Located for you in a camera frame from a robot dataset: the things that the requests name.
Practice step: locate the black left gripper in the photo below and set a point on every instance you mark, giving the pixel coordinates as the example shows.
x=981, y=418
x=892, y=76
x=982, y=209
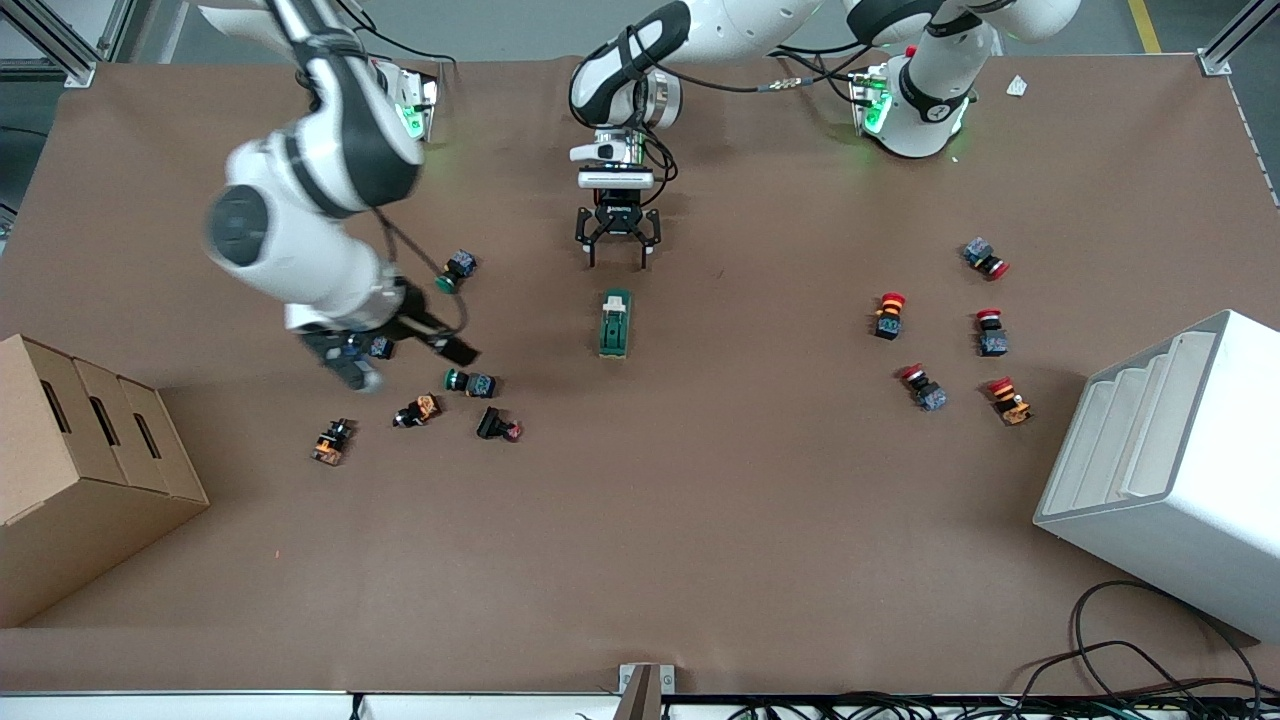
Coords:
x=618, y=214

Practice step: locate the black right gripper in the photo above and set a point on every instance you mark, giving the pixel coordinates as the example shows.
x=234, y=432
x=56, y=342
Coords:
x=414, y=323

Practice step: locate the green terminal block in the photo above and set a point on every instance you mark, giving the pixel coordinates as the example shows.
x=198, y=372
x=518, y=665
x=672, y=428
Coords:
x=615, y=325

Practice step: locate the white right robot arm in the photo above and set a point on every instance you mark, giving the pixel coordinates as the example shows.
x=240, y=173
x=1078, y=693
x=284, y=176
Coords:
x=300, y=230

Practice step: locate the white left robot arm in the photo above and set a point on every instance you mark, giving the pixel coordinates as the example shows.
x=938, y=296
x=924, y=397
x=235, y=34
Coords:
x=750, y=25

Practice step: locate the green mushroom push button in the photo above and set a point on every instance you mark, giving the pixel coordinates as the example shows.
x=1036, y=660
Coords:
x=458, y=268
x=383, y=348
x=478, y=384

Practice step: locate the red button orange block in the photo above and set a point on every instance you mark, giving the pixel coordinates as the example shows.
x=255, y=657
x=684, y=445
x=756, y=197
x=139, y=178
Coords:
x=1012, y=406
x=888, y=322

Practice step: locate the brown table cover sheet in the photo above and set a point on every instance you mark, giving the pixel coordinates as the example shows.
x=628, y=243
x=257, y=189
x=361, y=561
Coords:
x=700, y=520

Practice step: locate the red button blue block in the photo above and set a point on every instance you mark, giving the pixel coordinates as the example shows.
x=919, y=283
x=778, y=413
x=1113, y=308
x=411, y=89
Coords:
x=992, y=342
x=980, y=252
x=930, y=396

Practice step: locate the white paper scrap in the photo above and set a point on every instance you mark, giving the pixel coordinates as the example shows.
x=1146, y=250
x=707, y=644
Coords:
x=1017, y=86

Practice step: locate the brown cardboard box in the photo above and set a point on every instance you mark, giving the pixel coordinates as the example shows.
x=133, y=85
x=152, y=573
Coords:
x=60, y=520

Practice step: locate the white stepped plastic organizer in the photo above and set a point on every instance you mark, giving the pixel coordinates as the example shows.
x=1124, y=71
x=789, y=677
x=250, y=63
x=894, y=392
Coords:
x=1180, y=500

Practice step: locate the black selector switch orange block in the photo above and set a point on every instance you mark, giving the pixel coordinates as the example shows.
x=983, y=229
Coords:
x=420, y=409
x=330, y=445

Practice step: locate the black red switch part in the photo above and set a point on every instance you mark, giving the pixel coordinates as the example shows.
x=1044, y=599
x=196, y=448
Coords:
x=490, y=424

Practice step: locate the grey metal table bracket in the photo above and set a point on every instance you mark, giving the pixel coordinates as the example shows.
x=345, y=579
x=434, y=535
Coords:
x=645, y=690

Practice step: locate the white table edge rail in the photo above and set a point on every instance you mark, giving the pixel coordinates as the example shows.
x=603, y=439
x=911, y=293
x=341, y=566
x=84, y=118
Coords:
x=200, y=708

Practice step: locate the aluminium frame post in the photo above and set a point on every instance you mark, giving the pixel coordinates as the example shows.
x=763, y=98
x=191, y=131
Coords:
x=60, y=60
x=1225, y=50

